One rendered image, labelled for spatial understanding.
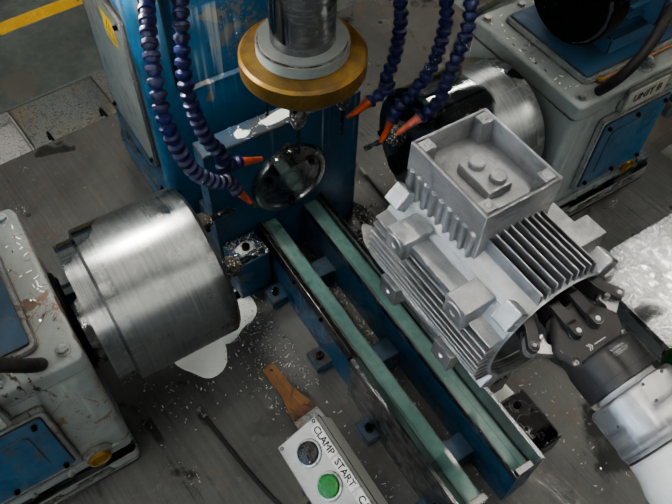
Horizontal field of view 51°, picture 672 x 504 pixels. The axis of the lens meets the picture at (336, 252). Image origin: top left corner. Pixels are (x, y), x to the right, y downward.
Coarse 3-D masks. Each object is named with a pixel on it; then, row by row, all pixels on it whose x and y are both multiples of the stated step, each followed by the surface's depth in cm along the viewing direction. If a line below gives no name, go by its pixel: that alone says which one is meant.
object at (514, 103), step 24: (456, 72) 121; (480, 72) 120; (504, 72) 120; (432, 96) 116; (456, 96) 116; (480, 96) 117; (504, 96) 118; (528, 96) 121; (384, 120) 130; (408, 120) 122; (432, 120) 116; (456, 120) 114; (504, 120) 117; (528, 120) 119; (384, 144) 134; (408, 144) 125; (528, 144) 120
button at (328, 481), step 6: (324, 474) 89; (330, 474) 88; (324, 480) 88; (330, 480) 88; (336, 480) 88; (318, 486) 88; (324, 486) 88; (330, 486) 88; (336, 486) 87; (324, 492) 88; (330, 492) 87; (336, 492) 87
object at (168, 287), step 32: (160, 192) 106; (96, 224) 101; (128, 224) 100; (160, 224) 99; (192, 224) 100; (64, 256) 98; (96, 256) 96; (128, 256) 96; (160, 256) 97; (192, 256) 98; (64, 288) 102; (96, 288) 95; (128, 288) 95; (160, 288) 97; (192, 288) 98; (224, 288) 101; (96, 320) 95; (128, 320) 95; (160, 320) 97; (192, 320) 100; (224, 320) 104; (128, 352) 98; (160, 352) 100; (192, 352) 107
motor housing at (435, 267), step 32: (384, 224) 77; (544, 224) 71; (384, 256) 79; (416, 256) 74; (448, 256) 73; (480, 256) 71; (512, 256) 69; (544, 256) 69; (576, 256) 69; (416, 288) 75; (448, 288) 71; (512, 288) 69; (544, 288) 66; (448, 320) 72; (480, 320) 70; (480, 352) 70; (512, 352) 80
